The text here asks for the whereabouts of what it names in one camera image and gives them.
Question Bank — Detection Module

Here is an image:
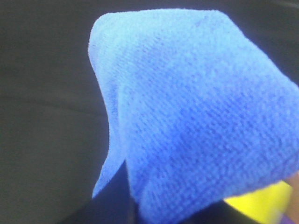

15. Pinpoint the blue microfibre towel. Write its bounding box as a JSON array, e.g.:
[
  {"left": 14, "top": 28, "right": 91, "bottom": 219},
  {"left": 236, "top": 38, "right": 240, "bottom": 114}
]
[{"left": 88, "top": 9, "right": 299, "bottom": 224}]

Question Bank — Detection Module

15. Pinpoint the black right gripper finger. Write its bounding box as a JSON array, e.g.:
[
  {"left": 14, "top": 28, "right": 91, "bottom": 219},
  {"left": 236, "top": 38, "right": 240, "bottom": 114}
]
[{"left": 61, "top": 162, "right": 139, "bottom": 224}]

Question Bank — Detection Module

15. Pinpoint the black fabric table mat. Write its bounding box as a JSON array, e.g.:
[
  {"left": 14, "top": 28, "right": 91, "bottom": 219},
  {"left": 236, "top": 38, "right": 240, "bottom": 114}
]
[{"left": 0, "top": 0, "right": 299, "bottom": 224}]

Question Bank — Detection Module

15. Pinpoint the yellow object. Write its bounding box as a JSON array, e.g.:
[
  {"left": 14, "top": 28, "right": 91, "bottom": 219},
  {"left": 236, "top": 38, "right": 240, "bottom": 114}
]
[{"left": 224, "top": 181, "right": 299, "bottom": 224}]

